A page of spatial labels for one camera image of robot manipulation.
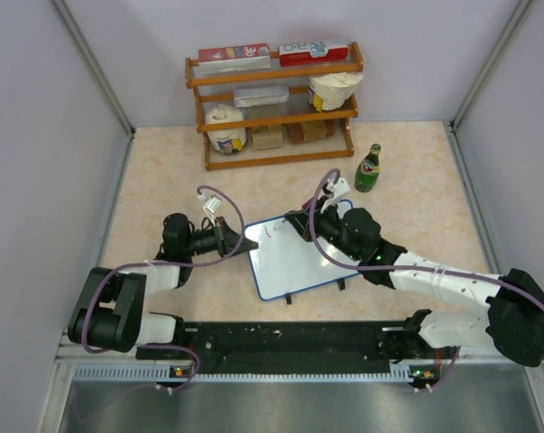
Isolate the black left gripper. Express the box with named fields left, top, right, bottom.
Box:
left=183, top=216, right=258, bottom=259

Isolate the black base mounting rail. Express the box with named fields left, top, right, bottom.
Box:
left=135, top=319, right=457, bottom=375

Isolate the red white wrap box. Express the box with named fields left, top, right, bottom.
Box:
left=278, top=40, right=349, bottom=67

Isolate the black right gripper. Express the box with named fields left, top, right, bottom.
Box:
left=286, top=195, right=363, bottom=263

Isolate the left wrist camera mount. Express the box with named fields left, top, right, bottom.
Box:
left=198, top=193, right=222, bottom=221

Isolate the brown brick-pattern box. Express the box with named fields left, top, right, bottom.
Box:
left=286, top=120, right=336, bottom=144

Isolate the magenta capped whiteboard marker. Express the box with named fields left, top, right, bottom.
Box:
left=301, top=198, right=311, bottom=210

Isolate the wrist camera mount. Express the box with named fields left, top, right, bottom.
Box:
left=320, top=177, right=350, bottom=214
left=198, top=193, right=222, bottom=221

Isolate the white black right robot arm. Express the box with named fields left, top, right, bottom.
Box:
left=284, top=206, right=544, bottom=367

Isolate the white flour bag left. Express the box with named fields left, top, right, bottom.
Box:
left=205, top=104, right=247, bottom=154

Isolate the orange wooden shelf rack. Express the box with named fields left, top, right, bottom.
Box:
left=185, top=42, right=364, bottom=170

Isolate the green glass Perrier bottle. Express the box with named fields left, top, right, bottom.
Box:
left=354, top=143, right=382, bottom=193

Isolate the red foil roll box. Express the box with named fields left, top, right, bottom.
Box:
left=198, top=43, right=272, bottom=74

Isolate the white flour bag right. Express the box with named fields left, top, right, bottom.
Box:
left=308, top=72, right=364, bottom=112

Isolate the blue framed whiteboard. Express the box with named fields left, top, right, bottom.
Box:
left=244, top=216, right=358, bottom=301

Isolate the white flour bag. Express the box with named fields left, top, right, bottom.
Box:
left=205, top=104, right=247, bottom=154
left=308, top=72, right=364, bottom=112

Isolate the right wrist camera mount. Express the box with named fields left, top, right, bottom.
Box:
left=320, top=177, right=350, bottom=214

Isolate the clear plastic container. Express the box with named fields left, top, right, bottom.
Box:
left=234, top=85, right=290, bottom=119

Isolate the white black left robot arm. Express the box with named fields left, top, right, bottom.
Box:
left=68, top=213, right=259, bottom=358

